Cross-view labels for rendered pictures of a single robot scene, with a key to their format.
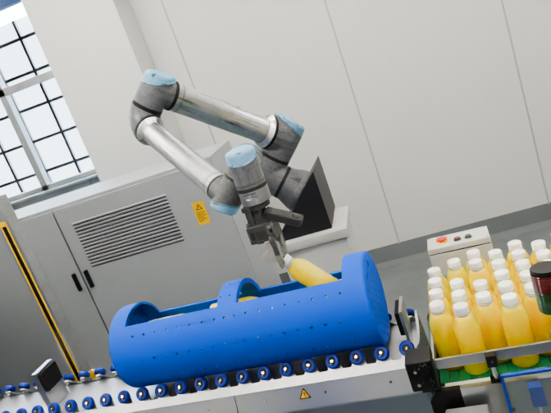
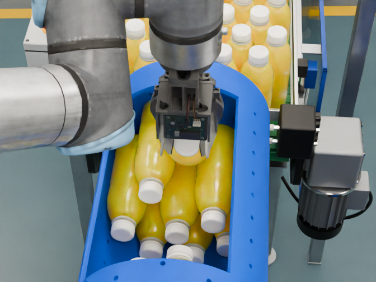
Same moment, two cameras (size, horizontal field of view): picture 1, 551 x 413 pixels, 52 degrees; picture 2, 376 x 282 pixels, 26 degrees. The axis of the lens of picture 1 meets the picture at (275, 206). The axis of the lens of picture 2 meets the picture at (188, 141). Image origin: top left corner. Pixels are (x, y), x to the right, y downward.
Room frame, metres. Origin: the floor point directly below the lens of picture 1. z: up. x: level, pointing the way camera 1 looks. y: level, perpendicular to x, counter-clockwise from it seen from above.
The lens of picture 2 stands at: (1.83, 0.78, 2.16)
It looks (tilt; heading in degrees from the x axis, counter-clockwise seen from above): 48 degrees down; 255
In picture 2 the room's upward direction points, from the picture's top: straight up
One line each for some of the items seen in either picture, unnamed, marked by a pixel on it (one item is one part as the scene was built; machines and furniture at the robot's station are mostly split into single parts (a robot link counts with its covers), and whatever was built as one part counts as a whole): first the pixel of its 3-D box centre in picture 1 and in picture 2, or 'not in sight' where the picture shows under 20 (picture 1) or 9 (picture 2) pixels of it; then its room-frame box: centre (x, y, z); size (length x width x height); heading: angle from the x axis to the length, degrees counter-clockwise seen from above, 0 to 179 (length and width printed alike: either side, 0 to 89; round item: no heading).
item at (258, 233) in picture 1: (261, 221); (185, 88); (1.64, 0.05, 1.41); 0.09 x 0.08 x 0.12; 71
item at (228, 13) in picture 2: (480, 283); (225, 11); (1.43, -0.46, 1.09); 0.04 x 0.04 x 0.02
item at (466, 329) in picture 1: (470, 339); (273, 70); (1.35, -0.37, 0.99); 0.07 x 0.07 x 0.19
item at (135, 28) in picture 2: (453, 261); (135, 26); (1.62, -0.46, 1.09); 0.04 x 0.04 x 0.02
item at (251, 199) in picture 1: (254, 196); (188, 36); (1.64, 0.05, 1.50); 0.10 x 0.09 x 0.05; 161
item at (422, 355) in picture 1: (422, 369); (293, 133); (1.35, -0.22, 0.95); 0.10 x 0.07 x 0.10; 161
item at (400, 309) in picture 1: (403, 322); not in sight; (1.55, -0.25, 0.99); 0.10 x 0.02 x 0.12; 161
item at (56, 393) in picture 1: (52, 383); not in sight; (1.98, 1.01, 1.00); 0.10 x 0.04 x 0.15; 161
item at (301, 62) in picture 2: (493, 366); (300, 75); (1.27, -0.39, 0.94); 0.03 x 0.02 x 0.08; 71
